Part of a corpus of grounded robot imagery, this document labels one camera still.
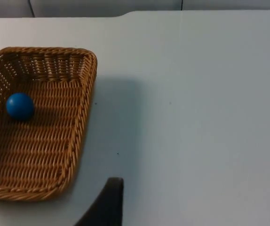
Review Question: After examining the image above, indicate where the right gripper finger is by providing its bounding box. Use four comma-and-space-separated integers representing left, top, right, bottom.
73, 177, 124, 226

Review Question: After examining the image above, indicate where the pale brown wicker basket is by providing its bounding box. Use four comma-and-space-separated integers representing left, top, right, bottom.
0, 46, 98, 202

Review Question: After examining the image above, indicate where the blue ball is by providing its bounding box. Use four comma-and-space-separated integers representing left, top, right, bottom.
6, 92, 35, 121

